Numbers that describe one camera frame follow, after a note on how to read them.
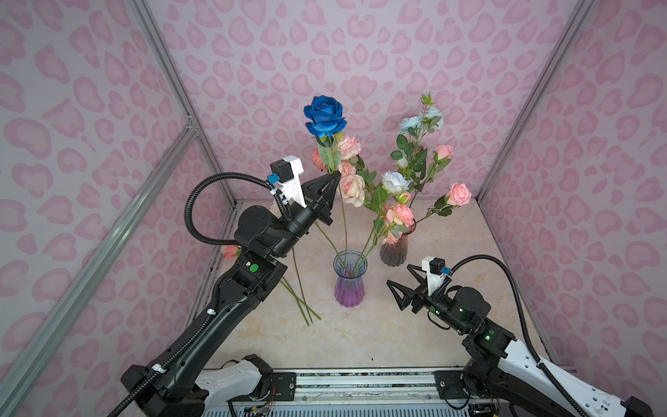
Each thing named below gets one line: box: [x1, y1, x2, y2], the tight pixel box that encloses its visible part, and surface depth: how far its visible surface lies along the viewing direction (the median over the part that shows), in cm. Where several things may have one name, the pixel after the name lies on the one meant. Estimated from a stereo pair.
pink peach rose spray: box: [364, 202, 415, 259], surface depth 64 cm
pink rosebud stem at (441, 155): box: [409, 144, 455, 209], surface depth 80 cm
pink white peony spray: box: [336, 134, 372, 250], surface depth 66 cm
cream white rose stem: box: [279, 246, 323, 327], surface depth 92 cm
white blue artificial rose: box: [359, 171, 411, 262], surface depth 68 cm
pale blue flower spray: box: [389, 92, 444, 224], surface depth 81 cm
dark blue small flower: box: [303, 94, 347, 257], surface depth 46 cm
